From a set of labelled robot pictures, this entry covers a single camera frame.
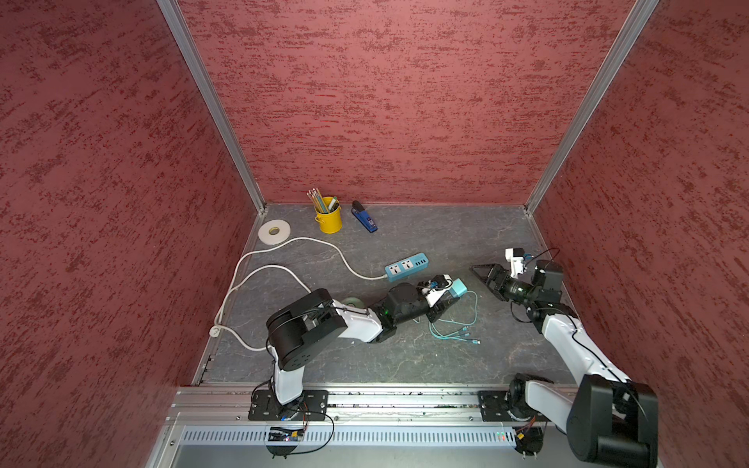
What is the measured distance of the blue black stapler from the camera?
1.15 m

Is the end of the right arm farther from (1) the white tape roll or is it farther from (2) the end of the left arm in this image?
→ (1) the white tape roll

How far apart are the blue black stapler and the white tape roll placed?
281 millimetres

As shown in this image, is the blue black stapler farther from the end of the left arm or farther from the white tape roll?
the end of the left arm

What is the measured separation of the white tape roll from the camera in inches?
43.9
